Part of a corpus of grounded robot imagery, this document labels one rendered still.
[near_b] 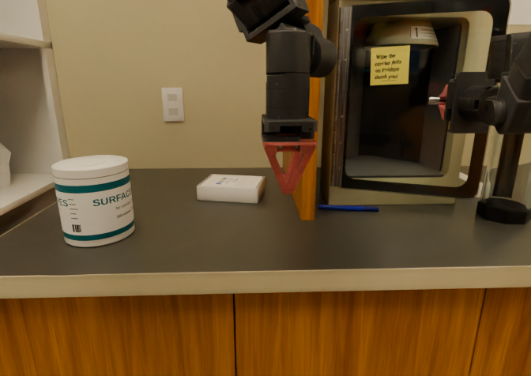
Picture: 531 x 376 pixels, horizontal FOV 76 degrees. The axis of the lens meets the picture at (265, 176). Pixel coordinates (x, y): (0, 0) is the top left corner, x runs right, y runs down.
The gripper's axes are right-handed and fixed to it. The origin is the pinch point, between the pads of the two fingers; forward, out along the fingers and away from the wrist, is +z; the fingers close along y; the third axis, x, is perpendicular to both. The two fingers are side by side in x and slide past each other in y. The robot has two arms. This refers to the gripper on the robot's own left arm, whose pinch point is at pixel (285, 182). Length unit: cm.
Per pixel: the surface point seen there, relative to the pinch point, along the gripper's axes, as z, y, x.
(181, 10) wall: -36, 76, 27
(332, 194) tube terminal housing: 12.8, 33.1, -14.8
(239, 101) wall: -8, 76, 9
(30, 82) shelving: -14, 75, 79
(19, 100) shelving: -8, 75, 83
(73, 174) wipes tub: 1.6, 12.4, 35.7
